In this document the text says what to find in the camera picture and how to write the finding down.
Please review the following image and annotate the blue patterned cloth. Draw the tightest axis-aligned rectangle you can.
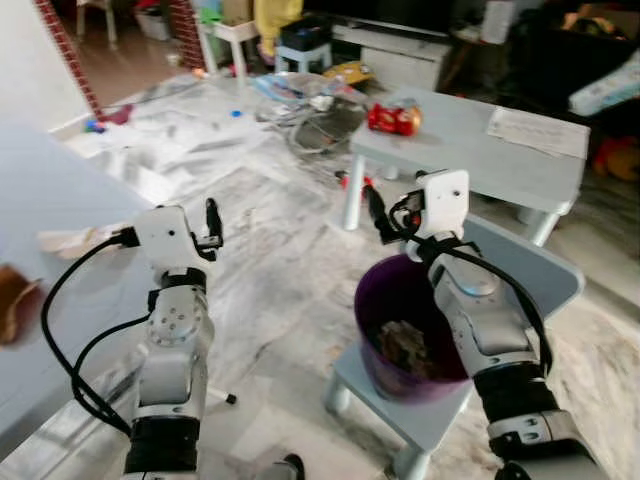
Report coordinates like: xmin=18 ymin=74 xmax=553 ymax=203
xmin=249 ymin=71 xmax=332 ymax=107

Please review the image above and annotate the light blue plastic stool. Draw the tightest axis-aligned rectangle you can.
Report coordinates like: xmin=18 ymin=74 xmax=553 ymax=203
xmin=274 ymin=40 xmax=337 ymax=77

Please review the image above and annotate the black box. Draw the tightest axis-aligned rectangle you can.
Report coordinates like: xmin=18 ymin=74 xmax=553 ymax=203
xmin=279 ymin=14 xmax=332 ymax=52

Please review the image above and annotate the narrow red brick pillar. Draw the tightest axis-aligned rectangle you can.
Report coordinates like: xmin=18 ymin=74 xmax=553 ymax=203
xmin=34 ymin=0 xmax=107 ymax=122

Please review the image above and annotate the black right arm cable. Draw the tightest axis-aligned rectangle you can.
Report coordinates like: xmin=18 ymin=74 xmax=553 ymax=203
xmin=420 ymin=243 xmax=554 ymax=379

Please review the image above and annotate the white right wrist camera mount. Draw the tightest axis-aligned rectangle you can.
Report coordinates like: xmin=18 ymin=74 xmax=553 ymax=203
xmin=411 ymin=168 xmax=472 ymax=242

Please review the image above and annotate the magenta floor toy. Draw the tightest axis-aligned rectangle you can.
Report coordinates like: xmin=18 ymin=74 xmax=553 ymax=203
xmin=84 ymin=104 xmax=132 ymax=132

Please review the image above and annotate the purple plastic rubbish bin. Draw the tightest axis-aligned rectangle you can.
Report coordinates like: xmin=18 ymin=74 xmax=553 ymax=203
xmin=353 ymin=253 xmax=472 ymax=404

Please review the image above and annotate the green plastic toy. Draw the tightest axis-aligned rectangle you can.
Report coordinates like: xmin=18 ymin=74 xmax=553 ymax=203
xmin=196 ymin=4 xmax=224 ymax=27

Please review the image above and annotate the small red floor item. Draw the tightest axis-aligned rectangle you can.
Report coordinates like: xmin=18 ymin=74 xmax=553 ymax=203
xmin=339 ymin=171 xmax=377 ymax=192

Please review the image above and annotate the crumpled colourful brown wrapper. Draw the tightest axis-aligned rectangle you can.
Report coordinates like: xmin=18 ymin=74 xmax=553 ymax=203
xmin=0 ymin=262 xmax=47 ymax=350

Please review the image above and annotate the white low cabinet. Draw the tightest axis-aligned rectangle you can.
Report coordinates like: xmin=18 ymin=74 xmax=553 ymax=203
xmin=329 ymin=19 xmax=457 ymax=92

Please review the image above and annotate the black right robot foot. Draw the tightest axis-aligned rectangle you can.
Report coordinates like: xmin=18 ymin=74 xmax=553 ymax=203
xmin=494 ymin=459 xmax=532 ymax=480

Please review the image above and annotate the white paper sheet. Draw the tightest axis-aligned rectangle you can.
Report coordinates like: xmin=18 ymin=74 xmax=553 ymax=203
xmin=486 ymin=106 xmax=592 ymax=160

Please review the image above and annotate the wide red brick pillar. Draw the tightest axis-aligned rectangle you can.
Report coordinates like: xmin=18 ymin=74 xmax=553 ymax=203
xmin=164 ymin=0 xmax=207 ymax=74

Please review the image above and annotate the yellow package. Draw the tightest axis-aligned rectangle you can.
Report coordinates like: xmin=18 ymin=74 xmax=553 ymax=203
xmin=324 ymin=61 xmax=377 ymax=87

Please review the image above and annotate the orange toy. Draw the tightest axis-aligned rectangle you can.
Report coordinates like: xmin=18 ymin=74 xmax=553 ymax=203
xmin=594 ymin=134 xmax=640 ymax=182

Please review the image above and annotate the black left robot foot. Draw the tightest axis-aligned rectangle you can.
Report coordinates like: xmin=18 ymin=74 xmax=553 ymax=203
xmin=279 ymin=454 xmax=307 ymax=480

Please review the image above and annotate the small grey low table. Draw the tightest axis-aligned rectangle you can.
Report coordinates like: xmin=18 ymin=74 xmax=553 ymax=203
xmin=339 ymin=87 xmax=592 ymax=247

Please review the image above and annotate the pale patterned pillow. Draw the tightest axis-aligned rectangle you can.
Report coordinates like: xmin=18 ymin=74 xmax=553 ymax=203
xmin=567 ymin=49 xmax=640 ymax=117

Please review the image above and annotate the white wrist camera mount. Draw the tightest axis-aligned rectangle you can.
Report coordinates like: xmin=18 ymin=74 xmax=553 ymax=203
xmin=411 ymin=168 xmax=472 ymax=242
xmin=132 ymin=205 xmax=217 ymax=277

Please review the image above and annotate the black robot foot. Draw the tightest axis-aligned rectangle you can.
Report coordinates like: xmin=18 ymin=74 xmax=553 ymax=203
xmin=279 ymin=454 xmax=307 ymax=480
xmin=494 ymin=459 xmax=532 ymax=480

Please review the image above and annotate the small white side table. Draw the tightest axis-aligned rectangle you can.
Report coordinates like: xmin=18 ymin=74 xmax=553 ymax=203
xmin=204 ymin=18 xmax=267 ymax=82

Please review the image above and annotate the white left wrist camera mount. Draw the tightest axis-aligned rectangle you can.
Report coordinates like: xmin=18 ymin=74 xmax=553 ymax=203
xmin=132 ymin=205 xmax=217 ymax=277

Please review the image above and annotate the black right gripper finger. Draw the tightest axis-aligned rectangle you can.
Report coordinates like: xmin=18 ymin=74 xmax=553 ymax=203
xmin=362 ymin=185 xmax=396 ymax=246

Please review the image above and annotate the yellow cloth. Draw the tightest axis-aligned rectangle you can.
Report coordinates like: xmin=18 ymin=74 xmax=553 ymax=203
xmin=251 ymin=0 xmax=305 ymax=57

